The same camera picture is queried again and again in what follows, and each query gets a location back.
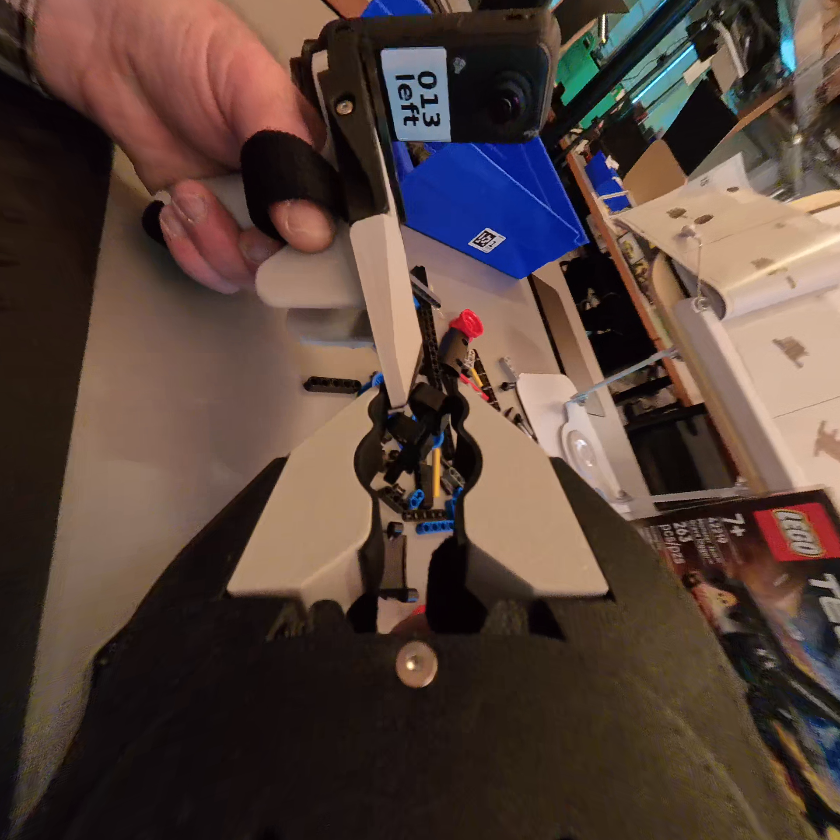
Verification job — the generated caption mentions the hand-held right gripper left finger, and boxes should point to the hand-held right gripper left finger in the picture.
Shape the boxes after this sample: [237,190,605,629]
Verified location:
[225,392,388,634]

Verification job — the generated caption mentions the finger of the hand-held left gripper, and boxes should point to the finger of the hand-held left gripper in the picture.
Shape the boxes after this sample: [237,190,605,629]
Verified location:
[348,212,425,408]

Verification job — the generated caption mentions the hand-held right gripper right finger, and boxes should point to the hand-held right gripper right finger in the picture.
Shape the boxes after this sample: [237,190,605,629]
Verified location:
[425,392,611,634]

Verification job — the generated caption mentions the black connector assembly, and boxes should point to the black connector assembly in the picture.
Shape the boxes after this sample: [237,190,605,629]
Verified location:
[384,382,455,487]

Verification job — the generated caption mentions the grey desk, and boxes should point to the grey desk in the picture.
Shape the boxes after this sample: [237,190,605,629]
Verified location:
[13,0,657,828]

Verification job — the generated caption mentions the person's left hand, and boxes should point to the person's left hand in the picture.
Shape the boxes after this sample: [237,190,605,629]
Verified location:
[36,0,339,296]

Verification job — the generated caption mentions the long black beam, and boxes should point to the long black beam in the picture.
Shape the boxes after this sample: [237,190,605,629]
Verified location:
[410,266,447,395]

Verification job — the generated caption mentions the black curved panel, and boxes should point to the black curved panel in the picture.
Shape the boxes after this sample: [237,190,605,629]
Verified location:
[438,328,468,378]

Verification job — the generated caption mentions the black flat clip panel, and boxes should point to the black flat clip panel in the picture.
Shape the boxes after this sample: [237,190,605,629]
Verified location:
[384,521,421,601]

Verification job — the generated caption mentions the green screen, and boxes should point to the green screen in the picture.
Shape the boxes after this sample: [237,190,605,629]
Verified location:
[554,36,624,126]

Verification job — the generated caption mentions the blue bin with square tag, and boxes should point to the blue bin with square tag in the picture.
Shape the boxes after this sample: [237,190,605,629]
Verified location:
[361,0,589,280]

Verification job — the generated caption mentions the thin black beam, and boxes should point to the thin black beam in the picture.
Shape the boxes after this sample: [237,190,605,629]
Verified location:
[469,351,503,411]

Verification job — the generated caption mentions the black floor pole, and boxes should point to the black floor pole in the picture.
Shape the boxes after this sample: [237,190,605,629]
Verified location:
[545,0,697,148]

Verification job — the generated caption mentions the small blue background bin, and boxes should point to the small blue background bin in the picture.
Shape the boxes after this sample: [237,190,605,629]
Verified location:
[584,151,634,214]

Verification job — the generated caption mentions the wooden background table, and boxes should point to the wooden background table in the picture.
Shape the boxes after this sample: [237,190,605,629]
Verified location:
[566,147,697,408]

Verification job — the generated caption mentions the monster truck toy box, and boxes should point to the monster truck toy box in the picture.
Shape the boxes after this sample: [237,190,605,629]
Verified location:
[633,486,840,834]

